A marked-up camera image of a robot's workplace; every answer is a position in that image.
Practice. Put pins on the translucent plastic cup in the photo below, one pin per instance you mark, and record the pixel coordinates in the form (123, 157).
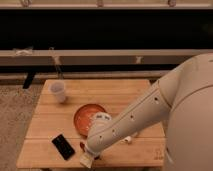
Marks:
(57, 88)

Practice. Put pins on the orange round plate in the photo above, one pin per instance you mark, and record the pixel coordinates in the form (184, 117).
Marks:
(83, 117)

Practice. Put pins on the wooden table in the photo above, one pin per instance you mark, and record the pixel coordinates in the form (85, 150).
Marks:
(52, 118)

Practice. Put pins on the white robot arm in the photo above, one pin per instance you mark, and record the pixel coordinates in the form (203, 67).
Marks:
(184, 97)

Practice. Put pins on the black smartphone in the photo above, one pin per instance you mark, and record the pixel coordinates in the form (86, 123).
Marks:
(63, 147)

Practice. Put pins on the white sponge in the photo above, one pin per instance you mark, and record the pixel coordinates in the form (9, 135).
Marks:
(86, 160)

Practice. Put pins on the grey horizontal rail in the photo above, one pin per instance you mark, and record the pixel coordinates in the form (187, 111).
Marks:
(96, 57)

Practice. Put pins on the white plastic bottle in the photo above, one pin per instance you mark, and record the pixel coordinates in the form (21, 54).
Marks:
(128, 139)

